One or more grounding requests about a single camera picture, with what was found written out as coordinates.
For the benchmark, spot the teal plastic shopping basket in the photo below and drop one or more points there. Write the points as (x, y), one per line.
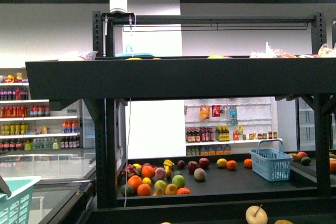
(15, 209)

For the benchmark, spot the white condiment shelf unit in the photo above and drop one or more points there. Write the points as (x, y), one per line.
(228, 126)

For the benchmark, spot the black metal shelf rack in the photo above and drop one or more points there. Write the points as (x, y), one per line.
(107, 82)

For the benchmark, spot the green apple back shelf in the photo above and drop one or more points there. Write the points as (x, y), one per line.
(179, 181)

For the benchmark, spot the yellow lemon back shelf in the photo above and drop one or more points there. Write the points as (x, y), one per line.
(221, 163)

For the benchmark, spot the orange beside back lemon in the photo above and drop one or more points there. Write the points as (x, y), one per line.
(231, 165)

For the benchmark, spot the white drinks shelf unit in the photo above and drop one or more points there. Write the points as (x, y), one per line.
(28, 124)

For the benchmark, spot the dark red apple back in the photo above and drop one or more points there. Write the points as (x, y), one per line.
(204, 163)

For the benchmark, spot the orange fruit front left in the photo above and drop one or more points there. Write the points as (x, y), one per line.
(135, 181)

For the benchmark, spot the white dome device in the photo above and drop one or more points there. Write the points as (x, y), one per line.
(118, 6)

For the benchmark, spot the small blue plastic basket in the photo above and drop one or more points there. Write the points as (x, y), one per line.
(271, 164)

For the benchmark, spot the glass top freezer chest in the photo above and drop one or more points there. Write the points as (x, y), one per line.
(61, 171)

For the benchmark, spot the white pear with stem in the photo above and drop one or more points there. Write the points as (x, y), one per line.
(256, 215)

